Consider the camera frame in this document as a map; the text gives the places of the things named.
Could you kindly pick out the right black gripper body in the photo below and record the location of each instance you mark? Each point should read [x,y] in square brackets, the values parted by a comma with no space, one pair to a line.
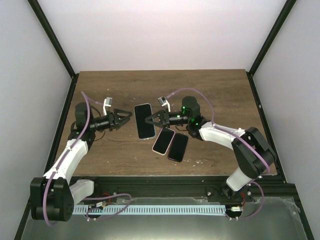
[166,122]

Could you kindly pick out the beige phone case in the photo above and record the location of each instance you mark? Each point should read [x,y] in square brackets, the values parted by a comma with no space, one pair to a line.
[163,145]

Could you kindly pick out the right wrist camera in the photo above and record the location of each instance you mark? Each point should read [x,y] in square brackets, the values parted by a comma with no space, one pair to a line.
[163,101]

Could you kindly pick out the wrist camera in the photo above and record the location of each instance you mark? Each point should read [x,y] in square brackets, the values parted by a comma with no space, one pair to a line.
[107,103]
[163,101]

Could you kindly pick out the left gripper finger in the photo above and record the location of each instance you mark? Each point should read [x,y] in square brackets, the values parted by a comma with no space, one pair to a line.
[122,113]
[121,120]

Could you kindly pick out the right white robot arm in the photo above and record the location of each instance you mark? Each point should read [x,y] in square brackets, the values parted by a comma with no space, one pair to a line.
[253,153]

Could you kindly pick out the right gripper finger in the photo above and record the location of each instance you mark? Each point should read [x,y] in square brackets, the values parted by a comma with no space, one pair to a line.
[155,117]
[155,123]

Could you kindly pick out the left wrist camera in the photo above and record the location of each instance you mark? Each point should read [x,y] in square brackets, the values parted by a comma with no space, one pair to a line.
[107,103]

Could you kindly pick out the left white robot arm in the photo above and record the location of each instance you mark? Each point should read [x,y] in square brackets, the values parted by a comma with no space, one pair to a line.
[52,197]

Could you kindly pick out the light blue slotted cable duct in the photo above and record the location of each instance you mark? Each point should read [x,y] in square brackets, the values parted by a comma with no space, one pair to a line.
[202,210]

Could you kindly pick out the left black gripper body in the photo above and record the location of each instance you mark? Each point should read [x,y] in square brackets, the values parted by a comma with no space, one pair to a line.
[112,125]

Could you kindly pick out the clear magsafe phone case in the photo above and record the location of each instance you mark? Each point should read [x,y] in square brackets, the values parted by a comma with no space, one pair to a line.
[145,122]

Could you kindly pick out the black aluminium frame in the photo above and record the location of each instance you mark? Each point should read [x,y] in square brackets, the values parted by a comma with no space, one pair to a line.
[183,186]

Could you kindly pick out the black phone case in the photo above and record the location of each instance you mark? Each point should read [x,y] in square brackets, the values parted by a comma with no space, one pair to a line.
[178,148]

